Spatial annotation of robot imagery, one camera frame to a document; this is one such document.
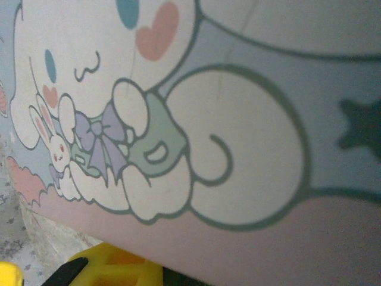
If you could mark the blue cartoon-print storage box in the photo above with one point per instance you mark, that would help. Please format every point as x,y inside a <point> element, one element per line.
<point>238,119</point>

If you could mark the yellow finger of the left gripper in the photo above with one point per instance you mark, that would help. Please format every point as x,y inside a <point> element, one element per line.
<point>10,275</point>

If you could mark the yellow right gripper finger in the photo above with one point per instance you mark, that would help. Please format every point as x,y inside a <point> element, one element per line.
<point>89,272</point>

